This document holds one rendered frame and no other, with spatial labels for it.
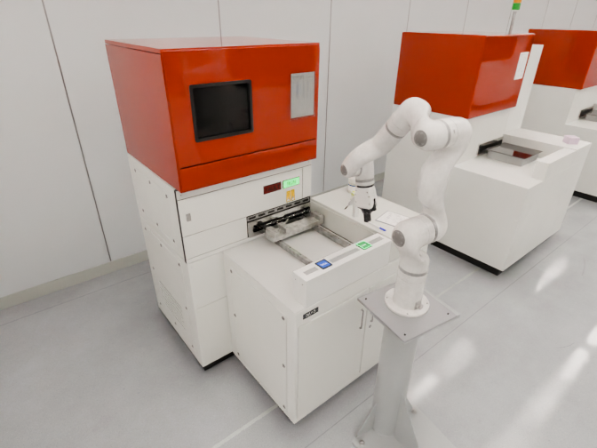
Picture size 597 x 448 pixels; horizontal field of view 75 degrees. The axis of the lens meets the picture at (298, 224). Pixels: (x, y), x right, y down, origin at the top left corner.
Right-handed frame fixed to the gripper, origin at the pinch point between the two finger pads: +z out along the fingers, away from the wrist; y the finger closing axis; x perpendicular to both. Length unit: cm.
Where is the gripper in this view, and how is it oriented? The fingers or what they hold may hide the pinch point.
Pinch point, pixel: (367, 217)
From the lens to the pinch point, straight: 181.6
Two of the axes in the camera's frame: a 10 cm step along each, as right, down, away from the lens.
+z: 1.2, 9.4, 3.2
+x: 7.8, -2.9, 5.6
